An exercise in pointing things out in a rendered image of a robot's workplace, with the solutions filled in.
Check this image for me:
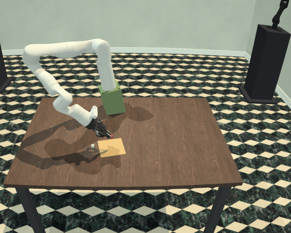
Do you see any pale yellow mat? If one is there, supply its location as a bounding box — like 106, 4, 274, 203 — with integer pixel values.
98, 138, 126, 158

